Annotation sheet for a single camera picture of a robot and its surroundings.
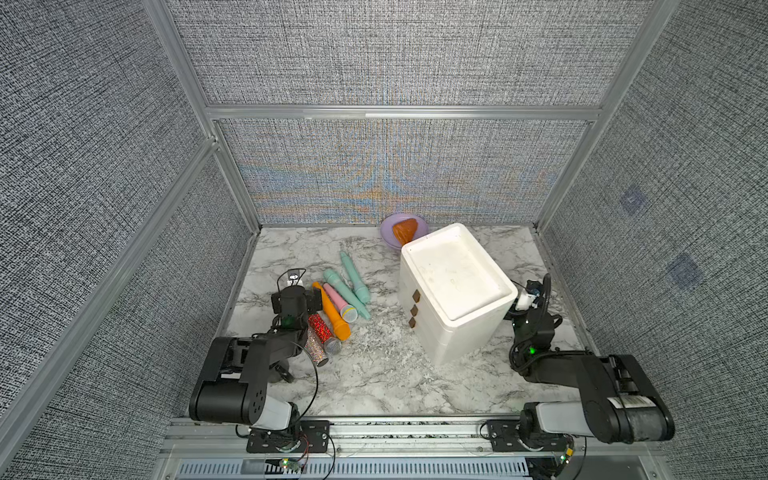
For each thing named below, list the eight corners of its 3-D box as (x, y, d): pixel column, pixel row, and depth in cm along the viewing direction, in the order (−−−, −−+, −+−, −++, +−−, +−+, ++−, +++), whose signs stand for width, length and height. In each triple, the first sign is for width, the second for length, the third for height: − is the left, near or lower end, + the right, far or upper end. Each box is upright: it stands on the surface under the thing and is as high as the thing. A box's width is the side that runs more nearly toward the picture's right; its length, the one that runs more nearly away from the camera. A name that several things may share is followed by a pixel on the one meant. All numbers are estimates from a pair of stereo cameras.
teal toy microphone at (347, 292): (365, 321, 95) (365, 316, 93) (324, 277, 106) (323, 272, 104) (372, 315, 97) (372, 311, 94) (331, 272, 107) (330, 267, 105)
